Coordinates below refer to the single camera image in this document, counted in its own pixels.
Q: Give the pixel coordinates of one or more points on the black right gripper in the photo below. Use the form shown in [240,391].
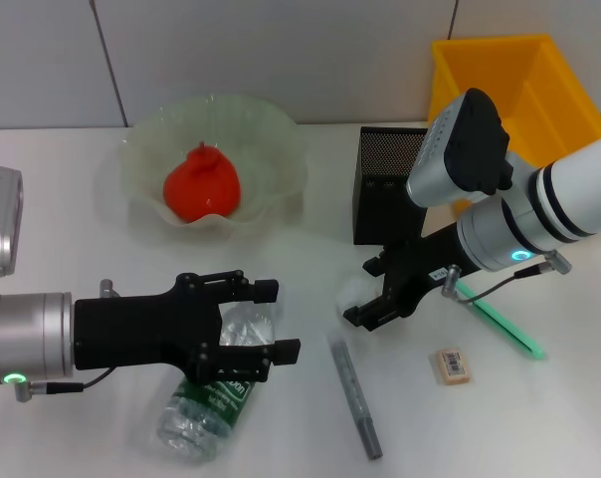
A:
[420,269]

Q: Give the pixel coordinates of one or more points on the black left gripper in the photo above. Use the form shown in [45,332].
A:
[141,328]

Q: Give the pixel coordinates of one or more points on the white paper ball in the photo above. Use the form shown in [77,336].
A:
[355,294]

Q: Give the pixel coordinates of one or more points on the clear green-label water bottle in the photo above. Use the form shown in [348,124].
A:
[196,423]

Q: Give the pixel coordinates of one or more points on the orange fruit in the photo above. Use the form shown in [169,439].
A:
[201,189]

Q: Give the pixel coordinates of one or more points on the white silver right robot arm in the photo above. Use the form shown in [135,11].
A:
[569,199]

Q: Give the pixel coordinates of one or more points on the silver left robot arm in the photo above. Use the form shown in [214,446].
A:
[32,333]

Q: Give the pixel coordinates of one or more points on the black mesh pen holder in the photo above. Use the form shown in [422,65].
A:
[380,209]

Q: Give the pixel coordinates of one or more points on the grey marker pen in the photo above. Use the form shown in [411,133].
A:
[352,388]

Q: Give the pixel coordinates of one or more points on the beige barcode eraser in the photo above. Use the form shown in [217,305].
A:
[452,366]

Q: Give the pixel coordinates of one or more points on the green white pen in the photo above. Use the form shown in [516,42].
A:
[504,326]

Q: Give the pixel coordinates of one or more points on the pale green wavy fruit bowl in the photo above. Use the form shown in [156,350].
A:
[270,144]

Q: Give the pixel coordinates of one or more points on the yellow plastic bin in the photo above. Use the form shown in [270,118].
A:
[509,70]

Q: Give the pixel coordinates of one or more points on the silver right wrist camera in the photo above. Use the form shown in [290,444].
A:
[455,149]

